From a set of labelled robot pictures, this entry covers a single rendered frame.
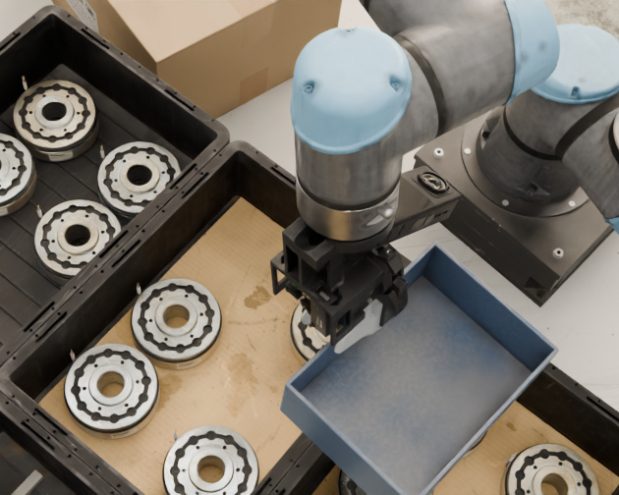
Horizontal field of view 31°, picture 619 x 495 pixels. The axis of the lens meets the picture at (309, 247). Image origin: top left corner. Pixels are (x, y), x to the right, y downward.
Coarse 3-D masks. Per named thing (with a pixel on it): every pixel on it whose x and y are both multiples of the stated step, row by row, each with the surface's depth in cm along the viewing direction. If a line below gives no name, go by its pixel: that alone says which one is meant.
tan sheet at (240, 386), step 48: (240, 240) 135; (240, 288) 132; (240, 336) 129; (288, 336) 129; (192, 384) 126; (240, 384) 126; (144, 432) 123; (240, 432) 124; (288, 432) 124; (144, 480) 120
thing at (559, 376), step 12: (540, 372) 119; (552, 372) 119; (564, 372) 119; (564, 384) 118; (576, 384) 119; (576, 396) 118; (588, 396) 118; (600, 408) 119; (612, 408) 118; (612, 420) 117; (312, 444) 113; (312, 456) 113; (300, 468) 112; (288, 480) 111; (300, 480) 112; (276, 492) 112; (288, 492) 111
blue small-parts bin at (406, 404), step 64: (448, 256) 101; (448, 320) 106; (512, 320) 100; (320, 384) 102; (384, 384) 102; (448, 384) 103; (512, 384) 103; (320, 448) 99; (384, 448) 100; (448, 448) 100
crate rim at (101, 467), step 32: (224, 160) 128; (256, 160) 128; (192, 192) 126; (160, 224) 123; (128, 256) 121; (96, 288) 119; (64, 320) 117; (32, 352) 115; (0, 384) 114; (32, 416) 112; (128, 480) 110
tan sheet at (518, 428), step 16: (512, 416) 127; (528, 416) 127; (496, 432) 126; (512, 432) 126; (528, 432) 126; (544, 432) 126; (480, 448) 125; (496, 448) 125; (512, 448) 125; (576, 448) 126; (464, 464) 124; (480, 464) 124; (496, 464) 124; (592, 464) 125; (336, 480) 122; (448, 480) 123; (464, 480) 123; (480, 480) 123; (496, 480) 123; (608, 480) 124
